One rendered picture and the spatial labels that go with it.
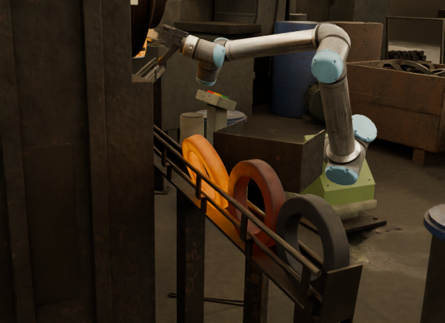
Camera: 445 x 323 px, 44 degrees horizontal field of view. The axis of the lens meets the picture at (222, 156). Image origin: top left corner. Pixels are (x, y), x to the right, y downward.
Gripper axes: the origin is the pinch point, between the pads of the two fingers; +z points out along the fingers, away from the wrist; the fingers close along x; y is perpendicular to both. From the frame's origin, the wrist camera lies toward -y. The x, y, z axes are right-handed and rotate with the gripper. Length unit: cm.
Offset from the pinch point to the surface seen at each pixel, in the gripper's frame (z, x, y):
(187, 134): -29, -29, -43
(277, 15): -47, -367, 14
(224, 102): -41, -37, -23
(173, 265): -45, 25, -83
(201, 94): -28, -49, -26
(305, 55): -84, -288, -10
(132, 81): -25, 96, 2
